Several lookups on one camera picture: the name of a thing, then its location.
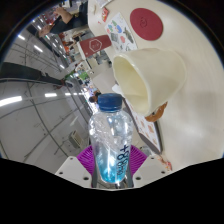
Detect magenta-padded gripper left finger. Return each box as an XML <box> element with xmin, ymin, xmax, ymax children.
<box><xmin>54</xmin><ymin>145</ymin><xmax>99</xmax><ymax>189</ymax></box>

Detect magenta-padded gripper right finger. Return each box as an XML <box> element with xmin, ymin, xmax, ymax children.
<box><xmin>124</xmin><ymin>144</ymin><xmax>173</xmax><ymax>189</ymax></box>

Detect clear blue-capped water bottle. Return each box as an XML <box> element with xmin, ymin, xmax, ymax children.
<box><xmin>88</xmin><ymin>93</ymin><xmax>134</xmax><ymax>184</ymax></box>

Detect clear plastic food bag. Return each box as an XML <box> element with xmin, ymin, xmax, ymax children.
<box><xmin>150</xmin><ymin>152</ymin><xmax>173</xmax><ymax>172</ymax></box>

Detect ceiling air conditioner unit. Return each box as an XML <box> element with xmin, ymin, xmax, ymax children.
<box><xmin>68</xmin><ymin>129</ymin><xmax>84</xmax><ymax>149</ymax></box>

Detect printed paper tray liner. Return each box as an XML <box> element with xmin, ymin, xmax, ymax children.
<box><xmin>131</xmin><ymin>109</ymin><xmax>159</xmax><ymax>148</ymax></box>

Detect crumpled white napkin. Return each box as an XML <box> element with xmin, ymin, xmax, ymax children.
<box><xmin>111</xmin><ymin>83</ymin><xmax>126</xmax><ymax>98</ymax></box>

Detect ceiling strip lights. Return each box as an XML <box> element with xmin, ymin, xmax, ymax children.
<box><xmin>0</xmin><ymin>23</ymin><xmax>88</xmax><ymax>108</ymax></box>

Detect red paper cup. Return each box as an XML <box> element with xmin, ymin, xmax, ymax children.
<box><xmin>77</xmin><ymin>34</ymin><xmax>113</xmax><ymax>58</ymax></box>

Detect colourful sticker sheet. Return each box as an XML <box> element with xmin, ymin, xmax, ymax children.
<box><xmin>104</xmin><ymin>12</ymin><xmax>138</xmax><ymax>53</ymax></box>

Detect flat round red coaster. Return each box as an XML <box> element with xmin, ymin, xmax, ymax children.
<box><xmin>129</xmin><ymin>7</ymin><xmax>164</xmax><ymax>42</ymax></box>

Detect small red sauce packet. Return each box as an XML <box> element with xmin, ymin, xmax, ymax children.
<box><xmin>99</xmin><ymin>7</ymin><xmax>110</xmax><ymax>23</ymax></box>

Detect cream mug with brown handle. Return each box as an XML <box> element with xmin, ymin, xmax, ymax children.
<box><xmin>112</xmin><ymin>47</ymin><xmax>188</xmax><ymax>123</ymax></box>

